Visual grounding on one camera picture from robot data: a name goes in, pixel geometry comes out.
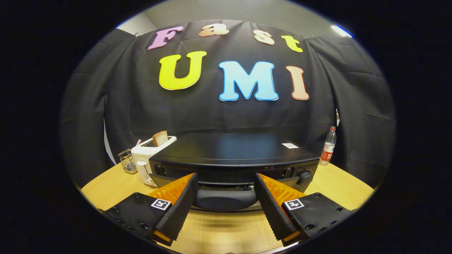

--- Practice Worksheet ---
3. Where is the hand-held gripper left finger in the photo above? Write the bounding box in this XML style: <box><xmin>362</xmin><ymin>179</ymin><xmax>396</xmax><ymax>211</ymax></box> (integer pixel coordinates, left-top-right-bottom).
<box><xmin>101</xmin><ymin>173</ymin><xmax>199</xmax><ymax>247</ymax></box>

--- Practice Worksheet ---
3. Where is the red label plastic bottle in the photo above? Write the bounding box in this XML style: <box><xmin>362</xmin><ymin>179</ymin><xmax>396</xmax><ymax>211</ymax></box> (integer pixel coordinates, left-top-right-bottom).
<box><xmin>319</xmin><ymin>126</ymin><xmax>337</xmax><ymax>166</ymax></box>

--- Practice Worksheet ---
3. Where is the metal wire holder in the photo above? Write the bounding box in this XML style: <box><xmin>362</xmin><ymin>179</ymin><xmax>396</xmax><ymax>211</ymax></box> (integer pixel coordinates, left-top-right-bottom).
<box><xmin>118</xmin><ymin>149</ymin><xmax>138</xmax><ymax>174</ymax></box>

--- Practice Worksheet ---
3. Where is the black backdrop cloth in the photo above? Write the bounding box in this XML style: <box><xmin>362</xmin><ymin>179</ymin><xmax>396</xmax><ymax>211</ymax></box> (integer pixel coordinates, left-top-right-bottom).
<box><xmin>60</xmin><ymin>19</ymin><xmax>396</xmax><ymax>189</ymax></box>

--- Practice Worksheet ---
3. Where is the black toaster oven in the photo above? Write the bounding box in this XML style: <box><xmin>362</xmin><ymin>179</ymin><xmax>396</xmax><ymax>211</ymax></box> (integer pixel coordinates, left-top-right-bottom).
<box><xmin>149</xmin><ymin>133</ymin><xmax>320</xmax><ymax>212</ymax></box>

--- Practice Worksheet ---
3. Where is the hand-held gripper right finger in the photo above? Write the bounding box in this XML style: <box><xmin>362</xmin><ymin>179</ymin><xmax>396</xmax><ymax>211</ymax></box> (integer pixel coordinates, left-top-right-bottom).
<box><xmin>254</xmin><ymin>173</ymin><xmax>353</xmax><ymax>247</ymax></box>

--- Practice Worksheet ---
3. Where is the toasted bread slice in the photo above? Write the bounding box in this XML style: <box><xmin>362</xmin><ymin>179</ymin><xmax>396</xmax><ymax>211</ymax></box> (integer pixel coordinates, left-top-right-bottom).
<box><xmin>153</xmin><ymin>131</ymin><xmax>168</xmax><ymax>147</ymax></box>

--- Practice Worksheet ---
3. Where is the small ceiling light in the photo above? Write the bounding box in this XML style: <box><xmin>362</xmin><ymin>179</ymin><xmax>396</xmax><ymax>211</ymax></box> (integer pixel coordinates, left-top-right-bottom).
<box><xmin>331</xmin><ymin>25</ymin><xmax>353</xmax><ymax>38</ymax></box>

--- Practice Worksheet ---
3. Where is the white pop-up toaster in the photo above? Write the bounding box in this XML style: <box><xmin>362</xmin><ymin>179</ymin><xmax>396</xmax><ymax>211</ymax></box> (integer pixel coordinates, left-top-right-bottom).
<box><xmin>131</xmin><ymin>136</ymin><xmax>177</xmax><ymax>187</ymax></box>

